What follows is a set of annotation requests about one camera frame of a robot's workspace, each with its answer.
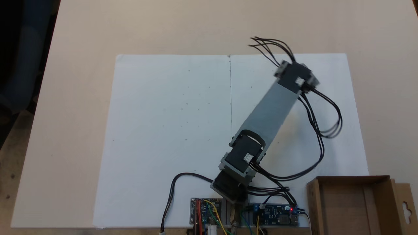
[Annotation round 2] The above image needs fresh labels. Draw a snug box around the blue power circuit board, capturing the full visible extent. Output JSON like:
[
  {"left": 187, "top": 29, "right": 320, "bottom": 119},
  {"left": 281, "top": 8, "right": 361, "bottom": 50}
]
[{"left": 252, "top": 203, "right": 300, "bottom": 227}]

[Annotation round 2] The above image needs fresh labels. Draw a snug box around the brown cardboard box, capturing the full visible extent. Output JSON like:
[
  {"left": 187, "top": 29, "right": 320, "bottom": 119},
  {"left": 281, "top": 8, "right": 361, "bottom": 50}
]
[{"left": 306, "top": 175, "right": 418, "bottom": 235}]

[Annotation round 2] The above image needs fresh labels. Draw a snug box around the green controller circuit board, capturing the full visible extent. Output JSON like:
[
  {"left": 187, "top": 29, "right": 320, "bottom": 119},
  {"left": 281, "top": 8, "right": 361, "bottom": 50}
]
[{"left": 190, "top": 197, "right": 223, "bottom": 226}]

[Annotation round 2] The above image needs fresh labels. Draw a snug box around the black gripper wire bundle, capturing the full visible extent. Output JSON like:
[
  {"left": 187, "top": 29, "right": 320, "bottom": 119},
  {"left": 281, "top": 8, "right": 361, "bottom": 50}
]
[{"left": 249, "top": 36, "right": 297, "bottom": 66}]

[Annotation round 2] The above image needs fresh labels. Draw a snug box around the black forearm wire bundle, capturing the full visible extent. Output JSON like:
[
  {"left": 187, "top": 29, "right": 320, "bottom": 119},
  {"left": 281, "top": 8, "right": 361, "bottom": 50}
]
[{"left": 253, "top": 87, "right": 344, "bottom": 182}]

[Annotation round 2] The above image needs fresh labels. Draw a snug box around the black base wire bundle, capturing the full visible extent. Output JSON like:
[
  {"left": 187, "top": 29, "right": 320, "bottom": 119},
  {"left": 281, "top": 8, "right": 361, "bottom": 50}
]
[{"left": 246, "top": 185, "right": 298, "bottom": 210}]

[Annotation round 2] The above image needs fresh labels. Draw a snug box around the yellow jumper wire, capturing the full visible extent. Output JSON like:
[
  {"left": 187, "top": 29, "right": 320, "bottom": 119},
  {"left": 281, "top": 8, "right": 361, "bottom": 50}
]
[{"left": 203, "top": 199, "right": 231, "bottom": 235}]

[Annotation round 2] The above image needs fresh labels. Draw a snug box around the red jumper wire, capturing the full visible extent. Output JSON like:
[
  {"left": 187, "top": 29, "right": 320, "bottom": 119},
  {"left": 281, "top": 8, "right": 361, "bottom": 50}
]
[{"left": 195, "top": 199, "right": 204, "bottom": 235}]

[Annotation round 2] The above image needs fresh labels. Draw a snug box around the black power cable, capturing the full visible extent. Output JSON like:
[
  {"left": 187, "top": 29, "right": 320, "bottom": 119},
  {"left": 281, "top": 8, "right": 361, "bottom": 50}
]
[{"left": 161, "top": 172, "right": 216, "bottom": 234}]

